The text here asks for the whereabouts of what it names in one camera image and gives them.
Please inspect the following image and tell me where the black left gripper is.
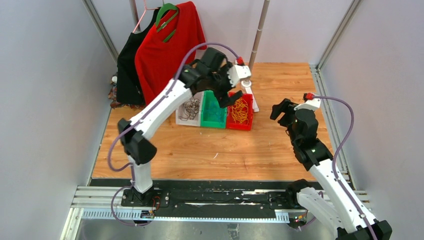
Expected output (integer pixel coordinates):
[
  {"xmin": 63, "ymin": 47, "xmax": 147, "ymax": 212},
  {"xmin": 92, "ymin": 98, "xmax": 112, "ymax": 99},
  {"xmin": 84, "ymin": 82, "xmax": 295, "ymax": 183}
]
[{"xmin": 206, "ymin": 62, "xmax": 243, "ymax": 108}]

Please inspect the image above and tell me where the brown cable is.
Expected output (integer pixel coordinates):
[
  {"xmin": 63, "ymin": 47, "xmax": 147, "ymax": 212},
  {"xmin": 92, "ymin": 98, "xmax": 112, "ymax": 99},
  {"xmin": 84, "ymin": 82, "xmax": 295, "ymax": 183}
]
[{"xmin": 179, "ymin": 97, "xmax": 202, "ymax": 123}]

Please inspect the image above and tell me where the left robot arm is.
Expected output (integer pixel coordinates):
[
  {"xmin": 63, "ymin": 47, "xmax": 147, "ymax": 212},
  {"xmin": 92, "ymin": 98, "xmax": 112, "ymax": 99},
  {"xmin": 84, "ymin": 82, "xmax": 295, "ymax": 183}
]
[{"xmin": 116, "ymin": 47, "xmax": 251, "ymax": 207}]

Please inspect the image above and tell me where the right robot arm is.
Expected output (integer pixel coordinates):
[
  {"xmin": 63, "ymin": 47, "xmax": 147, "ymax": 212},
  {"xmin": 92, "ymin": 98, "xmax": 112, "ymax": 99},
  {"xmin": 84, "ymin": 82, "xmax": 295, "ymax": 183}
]
[{"xmin": 270, "ymin": 93, "xmax": 393, "ymax": 240}]

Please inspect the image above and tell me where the white rack base foot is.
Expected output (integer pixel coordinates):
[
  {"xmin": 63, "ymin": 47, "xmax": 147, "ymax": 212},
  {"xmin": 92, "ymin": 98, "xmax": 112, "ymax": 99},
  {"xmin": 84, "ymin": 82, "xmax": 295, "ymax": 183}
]
[{"xmin": 240, "ymin": 79, "xmax": 260, "ymax": 113}]

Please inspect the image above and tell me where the green storage bin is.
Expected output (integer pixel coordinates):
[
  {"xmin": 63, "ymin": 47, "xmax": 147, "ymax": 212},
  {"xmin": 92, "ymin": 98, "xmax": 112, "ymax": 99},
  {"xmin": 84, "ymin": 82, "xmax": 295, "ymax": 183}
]
[{"xmin": 200, "ymin": 90, "xmax": 228, "ymax": 129}]

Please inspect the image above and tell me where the red storage bin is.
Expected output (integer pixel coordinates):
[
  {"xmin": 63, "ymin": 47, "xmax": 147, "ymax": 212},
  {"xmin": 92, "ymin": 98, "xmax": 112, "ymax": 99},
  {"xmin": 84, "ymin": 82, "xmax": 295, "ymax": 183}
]
[{"xmin": 225, "ymin": 93, "xmax": 254, "ymax": 131}]

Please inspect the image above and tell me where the white storage bin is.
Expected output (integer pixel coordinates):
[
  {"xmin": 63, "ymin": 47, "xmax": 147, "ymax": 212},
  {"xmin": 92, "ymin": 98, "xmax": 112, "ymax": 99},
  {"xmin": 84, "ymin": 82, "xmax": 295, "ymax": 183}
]
[{"xmin": 175, "ymin": 92, "xmax": 204, "ymax": 127}]

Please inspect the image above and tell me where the red t-shirt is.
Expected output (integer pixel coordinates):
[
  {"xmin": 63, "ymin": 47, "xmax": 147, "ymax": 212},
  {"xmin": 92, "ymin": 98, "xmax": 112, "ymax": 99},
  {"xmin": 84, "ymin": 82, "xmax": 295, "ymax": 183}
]
[{"xmin": 134, "ymin": 1, "xmax": 206, "ymax": 105}]

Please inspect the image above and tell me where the beige rack pole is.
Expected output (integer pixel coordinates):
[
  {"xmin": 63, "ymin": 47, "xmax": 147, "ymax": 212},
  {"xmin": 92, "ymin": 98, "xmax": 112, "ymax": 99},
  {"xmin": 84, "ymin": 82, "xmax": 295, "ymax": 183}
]
[{"xmin": 248, "ymin": 0, "xmax": 271, "ymax": 71}]

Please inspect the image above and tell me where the green clothes hanger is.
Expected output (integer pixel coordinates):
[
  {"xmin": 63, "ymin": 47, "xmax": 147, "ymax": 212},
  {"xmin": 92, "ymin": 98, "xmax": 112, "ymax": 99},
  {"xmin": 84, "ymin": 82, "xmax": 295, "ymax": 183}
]
[{"xmin": 155, "ymin": 3, "xmax": 180, "ymax": 33}]

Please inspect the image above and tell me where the black garment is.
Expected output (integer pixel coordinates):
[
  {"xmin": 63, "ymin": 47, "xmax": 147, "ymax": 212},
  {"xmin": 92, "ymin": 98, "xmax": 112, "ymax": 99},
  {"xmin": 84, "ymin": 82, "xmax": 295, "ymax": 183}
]
[{"xmin": 115, "ymin": 9, "xmax": 159, "ymax": 106}]

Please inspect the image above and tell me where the pink clothes hanger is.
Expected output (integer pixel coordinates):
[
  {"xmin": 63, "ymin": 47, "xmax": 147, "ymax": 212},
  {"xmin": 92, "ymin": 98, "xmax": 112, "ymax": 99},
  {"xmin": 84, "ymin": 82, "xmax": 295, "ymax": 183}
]
[{"xmin": 130, "ymin": 0, "xmax": 158, "ymax": 33}]

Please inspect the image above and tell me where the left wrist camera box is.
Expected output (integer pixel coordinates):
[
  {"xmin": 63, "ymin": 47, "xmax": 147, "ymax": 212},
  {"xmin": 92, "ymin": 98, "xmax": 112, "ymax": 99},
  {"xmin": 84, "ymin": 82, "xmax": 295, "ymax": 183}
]
[{"xmin": 227, "ymin": 64, "xmax": 251, "ymax": 88}]

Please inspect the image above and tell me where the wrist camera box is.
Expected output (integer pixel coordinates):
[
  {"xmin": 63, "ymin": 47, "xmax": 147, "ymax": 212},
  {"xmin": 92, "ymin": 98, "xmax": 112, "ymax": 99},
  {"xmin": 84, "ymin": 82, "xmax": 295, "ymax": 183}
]
[
  {"xmin": 294, "ymin": 98, "xmax": 321, "ymax": 112},
  {"xmin": 227, "ymin": 64, "xmax": 251, "ymax": 88}
]

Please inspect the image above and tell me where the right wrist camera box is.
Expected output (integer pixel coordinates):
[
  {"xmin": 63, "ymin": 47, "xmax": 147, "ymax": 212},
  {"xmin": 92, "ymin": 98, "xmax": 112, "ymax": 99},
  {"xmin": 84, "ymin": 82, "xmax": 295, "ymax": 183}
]
[{"xmin": 294, "ymin": 98, "xmax": 321, "ymax": 112}]

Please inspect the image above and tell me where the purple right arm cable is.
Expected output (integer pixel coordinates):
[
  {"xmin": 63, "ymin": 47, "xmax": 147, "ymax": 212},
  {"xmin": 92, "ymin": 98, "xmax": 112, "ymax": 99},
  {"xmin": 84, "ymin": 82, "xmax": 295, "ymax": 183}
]
[{"xmin": 312, "ymin": 95, "xmax": 380, "ymax": 240}]

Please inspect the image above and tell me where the patterned cloth at wall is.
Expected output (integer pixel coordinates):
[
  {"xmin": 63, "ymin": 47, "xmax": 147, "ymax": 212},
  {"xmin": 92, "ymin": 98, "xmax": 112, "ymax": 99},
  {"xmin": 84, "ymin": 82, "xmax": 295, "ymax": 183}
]
[{"xmin": 108, "ymin": 74, "xmax": 145, "ymax": 109}]

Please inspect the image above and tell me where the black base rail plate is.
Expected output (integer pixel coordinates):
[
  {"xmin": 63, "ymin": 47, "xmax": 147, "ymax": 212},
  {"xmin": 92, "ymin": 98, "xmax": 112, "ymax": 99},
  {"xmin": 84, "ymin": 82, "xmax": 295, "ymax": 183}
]
[{"xmin": 119, "ymin": 180, "xmax": 306, "ymax": 220}]

